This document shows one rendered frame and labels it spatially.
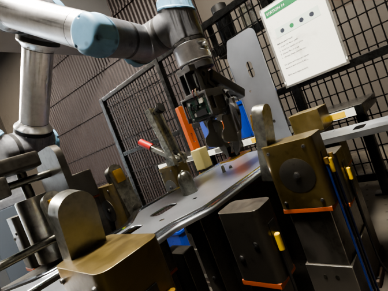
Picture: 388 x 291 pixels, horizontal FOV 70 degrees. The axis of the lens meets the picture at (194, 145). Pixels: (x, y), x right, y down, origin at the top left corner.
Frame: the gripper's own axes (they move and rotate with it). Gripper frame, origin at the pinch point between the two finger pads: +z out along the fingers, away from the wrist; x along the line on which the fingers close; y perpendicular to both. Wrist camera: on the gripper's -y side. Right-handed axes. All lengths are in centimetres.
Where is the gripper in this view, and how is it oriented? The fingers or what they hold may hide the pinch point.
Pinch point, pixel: (233, 149)
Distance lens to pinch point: 62.6
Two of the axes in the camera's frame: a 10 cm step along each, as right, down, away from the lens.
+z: 3.5, 9.4, 0.5
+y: -6.2, 2.7, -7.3
